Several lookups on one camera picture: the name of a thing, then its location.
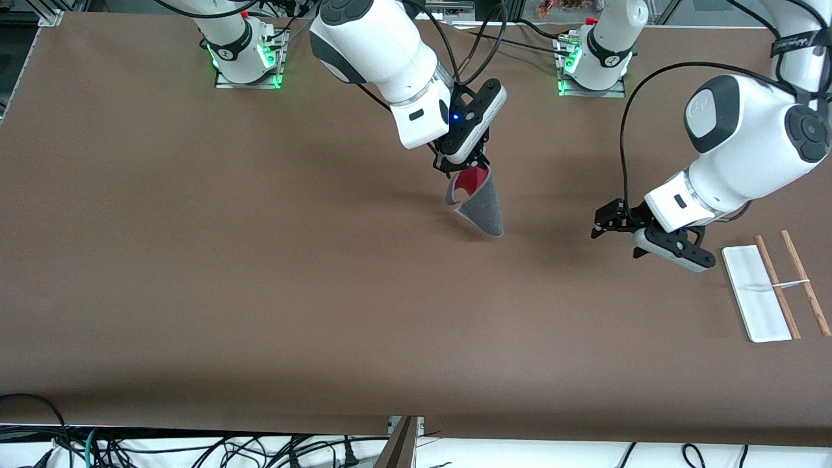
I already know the grey towel with red side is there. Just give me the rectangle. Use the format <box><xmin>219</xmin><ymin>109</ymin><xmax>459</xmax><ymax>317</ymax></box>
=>
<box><xmin>445</xmin><ymin>164</ymin><xmax>505</xmax><ymax>238</ymax></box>

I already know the wooden rack rod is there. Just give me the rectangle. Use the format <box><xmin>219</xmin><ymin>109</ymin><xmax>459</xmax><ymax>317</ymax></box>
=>
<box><xmin>754</xmin><ymin>235</ymin><xmax>801</xmax><ymax>340</ymax></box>

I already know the wooden chopsticks pair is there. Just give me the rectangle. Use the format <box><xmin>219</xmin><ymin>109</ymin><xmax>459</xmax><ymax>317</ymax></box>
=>
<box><xmin>781</xmin><ymin>230</ymin><xmax>831</xmax><ymax>337</ymax></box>

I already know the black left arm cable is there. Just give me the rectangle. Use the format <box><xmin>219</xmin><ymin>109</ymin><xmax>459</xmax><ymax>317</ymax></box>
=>
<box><xmin>619</xmin><ymin>62</ymin><xmax>803</xmax><ymax>210</ymax></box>

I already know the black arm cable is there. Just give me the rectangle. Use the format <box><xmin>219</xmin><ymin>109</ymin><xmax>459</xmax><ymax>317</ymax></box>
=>
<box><xmin>619</xmin><ymin>62</ymin><xmax>803</xmax><ymax>210</ymax></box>
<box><xmin>416</xmin><ymin>0</ymin><xmax>509</xmax><ymax>88</ymax></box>

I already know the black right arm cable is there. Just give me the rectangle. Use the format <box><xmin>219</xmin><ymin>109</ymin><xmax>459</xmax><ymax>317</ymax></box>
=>
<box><xmin>416</xmin><ymin>0</ymin><xmax>509</xmax><ymax>88</ymax></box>

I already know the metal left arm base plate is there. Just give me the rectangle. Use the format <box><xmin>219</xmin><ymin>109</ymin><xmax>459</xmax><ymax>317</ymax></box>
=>
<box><xmin>558</xmin><ymin>36</ymin><xmax>627</xmax><ymax>98</ymax></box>

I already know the black cable on table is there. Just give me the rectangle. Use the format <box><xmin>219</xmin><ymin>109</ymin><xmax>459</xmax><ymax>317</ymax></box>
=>
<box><xmin>517</xmin><ymin>18</ymin><xmax>578</xmax><ymax>41</ymax></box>
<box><xmin>500</xmin><ymin>32</ymin><xmax>573</xmax><ymax>54</ymax></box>

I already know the white rack base plate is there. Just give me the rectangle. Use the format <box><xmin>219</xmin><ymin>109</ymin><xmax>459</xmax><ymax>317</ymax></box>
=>
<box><xmin>721</xmin><ymin>245</ymin><xmax>792</xmax><ymax>343</ymax></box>

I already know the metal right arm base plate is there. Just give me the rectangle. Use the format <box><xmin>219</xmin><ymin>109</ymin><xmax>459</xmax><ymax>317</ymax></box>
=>
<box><xmin>214</xmin><ymin>29</ymin><xmax>284</xmax><ymax>90</ymax></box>

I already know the black floor cable tangle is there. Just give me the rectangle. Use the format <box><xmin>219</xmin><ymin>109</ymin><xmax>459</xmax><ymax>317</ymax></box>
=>
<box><xmin>97</xmin><ymin>434</ymin><xmax>391</xmax><ymax>468</ymax></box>

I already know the thick black floor cable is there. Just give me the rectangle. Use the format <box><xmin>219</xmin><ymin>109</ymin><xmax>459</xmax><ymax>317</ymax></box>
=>
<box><xmin>0</xmin><ymin>393</ymin><xmax>73</xmax><ymax>468</ymax></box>

